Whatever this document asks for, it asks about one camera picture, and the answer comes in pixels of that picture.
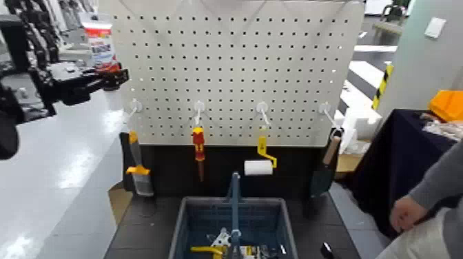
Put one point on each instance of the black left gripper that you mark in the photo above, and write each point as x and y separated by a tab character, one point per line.
72	85

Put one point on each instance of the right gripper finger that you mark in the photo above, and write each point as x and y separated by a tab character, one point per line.
327	250
283	251

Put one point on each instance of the red white glue tube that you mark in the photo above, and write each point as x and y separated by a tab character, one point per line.
100	43

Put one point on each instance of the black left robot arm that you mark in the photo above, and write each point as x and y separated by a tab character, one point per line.
11	137

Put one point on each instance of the person's hand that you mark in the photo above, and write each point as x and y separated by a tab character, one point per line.
408	213

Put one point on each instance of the yellow white packaged item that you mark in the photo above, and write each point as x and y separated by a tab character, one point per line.
253	251

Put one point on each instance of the white pegboard hook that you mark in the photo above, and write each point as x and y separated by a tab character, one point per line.
198	107
324	107
262	107
135	106

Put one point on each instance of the yellow paint roller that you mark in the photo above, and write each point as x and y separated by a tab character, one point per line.
257	168

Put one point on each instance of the brown cardboard box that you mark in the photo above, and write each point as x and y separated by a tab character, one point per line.
347	162

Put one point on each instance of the black humanoid robot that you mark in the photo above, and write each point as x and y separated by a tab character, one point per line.
36	7

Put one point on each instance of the table with black cloth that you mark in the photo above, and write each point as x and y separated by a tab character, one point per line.
390	162

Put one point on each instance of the red yellow screwdriver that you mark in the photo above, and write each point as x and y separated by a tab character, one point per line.
198	144

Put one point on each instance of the black backing panel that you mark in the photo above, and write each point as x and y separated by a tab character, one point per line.
173	170

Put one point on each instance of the white perforated pegboard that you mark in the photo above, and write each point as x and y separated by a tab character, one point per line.
231	72

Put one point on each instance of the brown cardboard flap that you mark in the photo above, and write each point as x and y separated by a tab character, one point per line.
119	204

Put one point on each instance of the white foam block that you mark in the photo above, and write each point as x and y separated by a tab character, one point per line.
361	123

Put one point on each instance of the clear plastic bags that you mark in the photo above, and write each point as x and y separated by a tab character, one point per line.
443	128

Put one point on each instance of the white platform steps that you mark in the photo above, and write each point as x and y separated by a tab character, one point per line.
365	72

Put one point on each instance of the orange plastic bin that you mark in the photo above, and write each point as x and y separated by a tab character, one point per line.
448	105

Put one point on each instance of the grey chair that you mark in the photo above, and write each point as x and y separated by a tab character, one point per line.
387	27

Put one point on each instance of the white metal bracket tool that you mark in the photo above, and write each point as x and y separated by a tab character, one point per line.
221	239

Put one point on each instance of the white metal stand frame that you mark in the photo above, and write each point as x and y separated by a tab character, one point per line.
70	16

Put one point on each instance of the yellow black striped post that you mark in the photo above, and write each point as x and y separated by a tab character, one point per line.
381	86

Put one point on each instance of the white wall plate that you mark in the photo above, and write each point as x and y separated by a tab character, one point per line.
435	27

